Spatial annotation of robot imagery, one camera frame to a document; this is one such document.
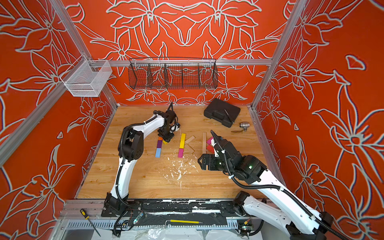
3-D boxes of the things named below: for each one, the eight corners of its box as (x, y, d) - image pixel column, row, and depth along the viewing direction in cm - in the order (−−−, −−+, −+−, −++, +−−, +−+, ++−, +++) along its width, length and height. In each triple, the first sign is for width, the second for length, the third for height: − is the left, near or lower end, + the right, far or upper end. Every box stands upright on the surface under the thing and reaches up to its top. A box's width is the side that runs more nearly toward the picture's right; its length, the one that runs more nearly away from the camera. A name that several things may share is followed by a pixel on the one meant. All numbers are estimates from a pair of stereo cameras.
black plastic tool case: (203, 115, 115) (203, 110, 110) (214, 101, 125) (215, 95, 121) (230, 128, 107) (231, 123, 102) (240, 112, 117) (242, 106, 112)
